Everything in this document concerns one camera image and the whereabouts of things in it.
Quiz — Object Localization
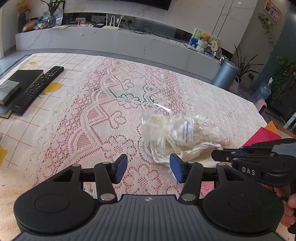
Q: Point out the right hand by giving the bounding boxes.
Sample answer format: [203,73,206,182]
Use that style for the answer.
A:
[274,186,296,228]

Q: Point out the red storage box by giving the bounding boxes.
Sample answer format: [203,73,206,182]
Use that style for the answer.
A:
[242,127,281,147]

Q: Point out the orange cardboard box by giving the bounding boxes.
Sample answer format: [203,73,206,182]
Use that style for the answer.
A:
[265,121,296,138]

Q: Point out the pink heater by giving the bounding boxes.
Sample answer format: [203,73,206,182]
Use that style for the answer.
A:
[254,99,267,115]

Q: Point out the lace tablecloth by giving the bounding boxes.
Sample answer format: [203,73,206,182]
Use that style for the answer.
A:
[0,52,268,202]

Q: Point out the blue water bottle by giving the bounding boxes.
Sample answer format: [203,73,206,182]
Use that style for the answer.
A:
[253,77,273,100]

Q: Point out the pink woven basket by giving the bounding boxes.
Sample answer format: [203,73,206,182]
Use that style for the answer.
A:
[229,76,240,94]

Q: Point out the grey trash can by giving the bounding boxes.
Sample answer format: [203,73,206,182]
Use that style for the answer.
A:
[212,59,240,90]

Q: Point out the black remote control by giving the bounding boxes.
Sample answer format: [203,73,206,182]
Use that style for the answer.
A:
[11,66,64,115]

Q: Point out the black set-top box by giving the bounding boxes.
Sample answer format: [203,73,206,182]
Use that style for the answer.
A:
[1,70,44,118]

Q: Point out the teddy bear on cabinet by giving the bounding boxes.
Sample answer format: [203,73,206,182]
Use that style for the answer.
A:
[196,32,211,53]

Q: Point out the grey tv cabinet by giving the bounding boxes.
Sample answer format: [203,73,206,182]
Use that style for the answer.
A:
[15,26,220,80]

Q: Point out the silver small box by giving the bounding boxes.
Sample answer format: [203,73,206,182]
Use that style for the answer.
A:
[0,80,20,104]

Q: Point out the white wifi router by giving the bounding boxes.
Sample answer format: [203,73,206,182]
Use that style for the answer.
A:
[102,14,122,31]

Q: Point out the green plant in glass vase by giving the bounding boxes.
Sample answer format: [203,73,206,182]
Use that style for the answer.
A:
[41,0,64,28]

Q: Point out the yellow flowers in vase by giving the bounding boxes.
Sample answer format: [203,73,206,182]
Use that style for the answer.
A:
[15,0,31,33]

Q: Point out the potted plant by wall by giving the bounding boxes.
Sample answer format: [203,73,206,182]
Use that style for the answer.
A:
[234,45,264,81]

